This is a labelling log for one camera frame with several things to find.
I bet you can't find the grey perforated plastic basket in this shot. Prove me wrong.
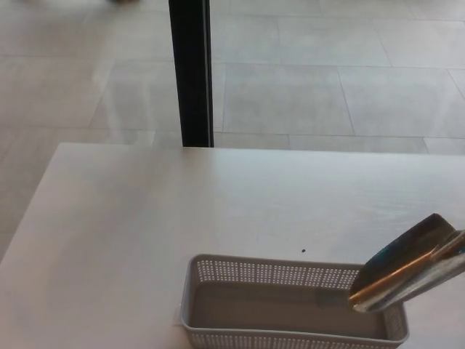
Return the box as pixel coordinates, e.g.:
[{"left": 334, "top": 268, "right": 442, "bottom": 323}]
[{"left": 180, "top": 253, "right": 410, "bottom": 349}]

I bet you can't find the black vertical frame post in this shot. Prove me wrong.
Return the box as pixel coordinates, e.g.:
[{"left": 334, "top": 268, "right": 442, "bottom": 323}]
[{"left": 168, "top": 0, "right": 214, "bottom": 148}]

